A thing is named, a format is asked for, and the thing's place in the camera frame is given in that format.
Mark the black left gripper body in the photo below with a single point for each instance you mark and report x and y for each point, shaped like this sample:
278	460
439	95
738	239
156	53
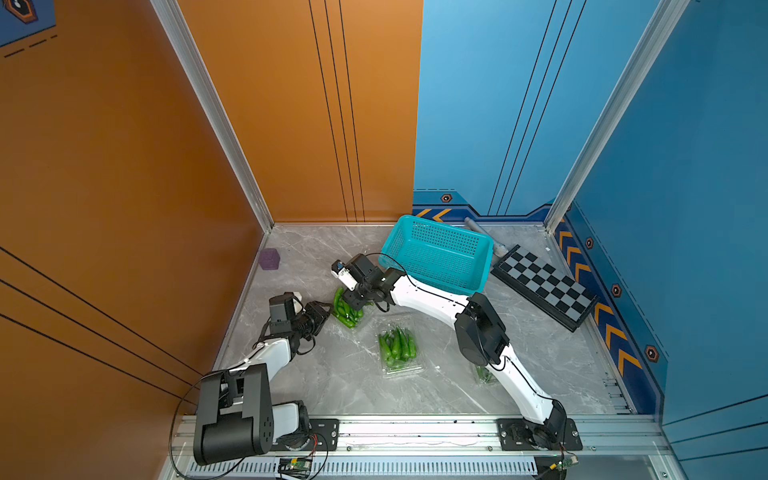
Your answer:
309	322

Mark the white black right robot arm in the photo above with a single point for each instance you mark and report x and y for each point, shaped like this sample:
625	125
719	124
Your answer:
480	333

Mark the purple embossed cube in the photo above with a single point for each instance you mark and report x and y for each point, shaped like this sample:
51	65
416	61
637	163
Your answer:
269	259

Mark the teal plastic mesh basket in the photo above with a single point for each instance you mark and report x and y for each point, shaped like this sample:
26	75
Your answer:
450	258

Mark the aluminium corner post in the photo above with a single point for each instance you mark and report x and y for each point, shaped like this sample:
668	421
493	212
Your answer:
653	39
176	29

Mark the aluminium corner post right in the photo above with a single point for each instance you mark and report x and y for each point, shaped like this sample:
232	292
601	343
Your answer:
653	39

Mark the small circuit board right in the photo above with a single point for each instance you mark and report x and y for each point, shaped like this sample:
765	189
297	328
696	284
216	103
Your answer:
565	462

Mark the black white chessboard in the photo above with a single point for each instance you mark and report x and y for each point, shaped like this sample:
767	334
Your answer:
562	298

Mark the clear right pepper container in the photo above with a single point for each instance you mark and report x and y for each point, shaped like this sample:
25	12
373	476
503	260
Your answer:
483	376

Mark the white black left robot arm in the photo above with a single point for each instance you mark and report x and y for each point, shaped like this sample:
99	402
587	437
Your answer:
236	417

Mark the green circuit board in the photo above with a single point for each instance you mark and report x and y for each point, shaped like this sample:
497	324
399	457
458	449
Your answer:
295	468

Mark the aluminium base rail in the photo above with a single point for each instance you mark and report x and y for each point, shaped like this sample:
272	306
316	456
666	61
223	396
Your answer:
450	447

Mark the clear middle pepper container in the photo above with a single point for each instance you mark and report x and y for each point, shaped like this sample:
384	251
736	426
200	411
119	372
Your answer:
398	348

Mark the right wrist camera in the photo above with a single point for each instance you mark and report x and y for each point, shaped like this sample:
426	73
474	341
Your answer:
343	274

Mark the clear plastic pepper container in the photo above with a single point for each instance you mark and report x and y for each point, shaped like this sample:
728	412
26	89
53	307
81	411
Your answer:
345	313

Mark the grey cylinder rod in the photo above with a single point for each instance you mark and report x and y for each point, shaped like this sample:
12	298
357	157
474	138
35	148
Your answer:
499	249

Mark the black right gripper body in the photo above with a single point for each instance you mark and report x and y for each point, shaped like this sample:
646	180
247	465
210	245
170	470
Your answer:
359	295

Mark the aluminium corner post left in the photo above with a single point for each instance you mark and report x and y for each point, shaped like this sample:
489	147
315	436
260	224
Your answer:
176	29

